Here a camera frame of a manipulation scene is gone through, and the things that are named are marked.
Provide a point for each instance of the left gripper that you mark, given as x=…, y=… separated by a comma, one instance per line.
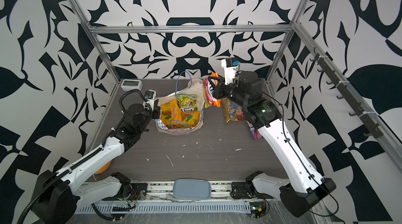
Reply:
x=155, y=112

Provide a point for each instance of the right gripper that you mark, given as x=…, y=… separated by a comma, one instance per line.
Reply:
x=221, y=89

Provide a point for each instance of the red fruit snack bag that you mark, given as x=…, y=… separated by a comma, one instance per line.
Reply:
x=232, y=111

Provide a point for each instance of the orange snack pack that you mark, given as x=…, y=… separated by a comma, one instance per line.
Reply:
x=208, y=94

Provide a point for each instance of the purple snack pack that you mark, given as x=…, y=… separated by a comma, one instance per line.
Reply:
x=254, y=132

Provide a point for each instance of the blue checkered paper bag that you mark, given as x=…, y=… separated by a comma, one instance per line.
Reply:
x=195, y=87

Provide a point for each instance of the yellow mango candy bag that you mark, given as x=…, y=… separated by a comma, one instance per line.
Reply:
x=171, y=115

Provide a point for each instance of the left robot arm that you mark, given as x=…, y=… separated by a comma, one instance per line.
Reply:
x=57, y=196

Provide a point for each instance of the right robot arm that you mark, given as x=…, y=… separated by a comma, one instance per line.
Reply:
x=304, y=186

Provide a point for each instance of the green spring candy bag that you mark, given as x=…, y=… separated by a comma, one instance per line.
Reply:
x=187, y=102

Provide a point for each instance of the white digital clock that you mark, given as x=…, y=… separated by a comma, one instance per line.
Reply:
x=131, y=84

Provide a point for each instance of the orange plush toy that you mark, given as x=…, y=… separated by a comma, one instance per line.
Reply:
x=103, y=168

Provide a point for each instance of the grey-blue pouch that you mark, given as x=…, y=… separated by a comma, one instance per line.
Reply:
x=192, y=189

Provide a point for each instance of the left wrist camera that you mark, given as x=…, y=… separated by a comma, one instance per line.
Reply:
x=150, y=99

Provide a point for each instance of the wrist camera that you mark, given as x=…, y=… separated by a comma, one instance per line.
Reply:
x=150, y=99
x=231, y=69

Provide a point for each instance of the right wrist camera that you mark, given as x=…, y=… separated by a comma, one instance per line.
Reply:
x=231, y=69

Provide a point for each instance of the wall hook rack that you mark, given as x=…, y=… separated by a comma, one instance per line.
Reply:
x=347, y=92

